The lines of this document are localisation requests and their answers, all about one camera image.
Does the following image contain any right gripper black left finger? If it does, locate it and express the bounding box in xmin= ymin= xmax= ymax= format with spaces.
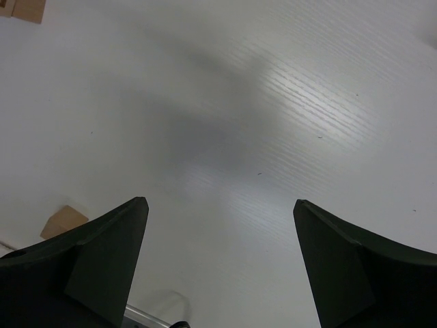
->
xmin=1 ymin=197 xmax=149 ymax=327

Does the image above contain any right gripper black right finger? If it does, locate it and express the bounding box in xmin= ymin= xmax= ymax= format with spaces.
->
xmin=293 ymin=200 xmax=436 ymax=327

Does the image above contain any lone wooden cube block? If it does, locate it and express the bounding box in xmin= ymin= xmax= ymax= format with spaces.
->
xmin=40 ymin=205 xmax=89 ymax=240

